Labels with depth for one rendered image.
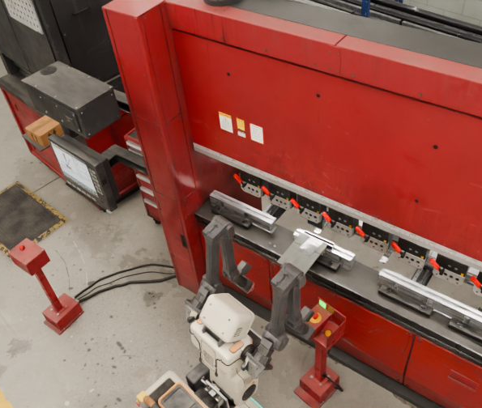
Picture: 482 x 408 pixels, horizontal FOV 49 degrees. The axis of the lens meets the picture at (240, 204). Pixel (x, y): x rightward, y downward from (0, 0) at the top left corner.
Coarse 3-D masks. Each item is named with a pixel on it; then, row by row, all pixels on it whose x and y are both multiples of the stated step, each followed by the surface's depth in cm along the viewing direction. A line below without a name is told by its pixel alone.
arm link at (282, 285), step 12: (288, 264) 224; (276, 276) 222; (288, 276) 221; (276, 288) 221; (288, 288) 220; (276, 300) 225; (276, 312) 229; (276, 324) 233; (264, 336) 243; (276, 336) 237; (276, 348) 240
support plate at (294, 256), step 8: (296, 240) 315; (304, 240) 315; (288, 248) 312; (296, 248) 312; (320, 248) 310; (288, 256) 308; (296, 256) 307; (304, 256) 307; (312, 256) 306; (280, 264) 305; (296, 264) 303; (304, 264) 303; (312, 264) 302; (304, 272) 299
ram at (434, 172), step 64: (192, 64) 281; (256, 64) 253; (192, 128) 317; (320, 128) 254; (384, 128) 230; (448, 128) 211; (320, 192) 282; (384, 192) 254; (448, 192) 231; (448, 256) 255
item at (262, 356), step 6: (258, 348) 242; (264, 348) 240; (246, 354) 242; (252, 354) 243; (258, 354) 239; (264, 354) 239; (270, 354) 240; (258, 360) 239; (264, 360) 239; (270, 360) 242; (264, 366) 237; (270, 366) 241
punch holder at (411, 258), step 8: (400, 240) 268; (408, 240) 265; (400, 248) 271; (408, 248) 268; (416, 248) 264; (424, 248) 261; (408, 256) 271; (416, 256) 268; (424, 256) 264; (408, 264) 275; (416, 264) 271
